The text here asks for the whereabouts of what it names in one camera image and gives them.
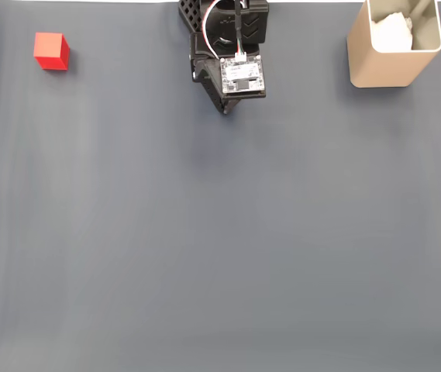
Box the red cube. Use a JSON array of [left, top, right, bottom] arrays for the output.
[[33, 32, 71, 72]]

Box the beige rectangular box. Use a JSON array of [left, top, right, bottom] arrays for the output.
[[346, 0, 441, 88]]

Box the grey blue table mat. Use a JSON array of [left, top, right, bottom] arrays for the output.
[[0, 2, 441, 372]]

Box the white crumpled paper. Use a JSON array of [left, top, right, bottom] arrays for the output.
[[370, 11, 415, 52]]

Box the white red motor cable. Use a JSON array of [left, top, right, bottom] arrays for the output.
[[200, 0, 229, 61]]

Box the white camera circuit board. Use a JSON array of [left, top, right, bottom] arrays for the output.
[[219, 55, 267, 96]]

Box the black camera cable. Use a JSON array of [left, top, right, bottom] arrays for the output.
[[232, 0, 249, 62]]

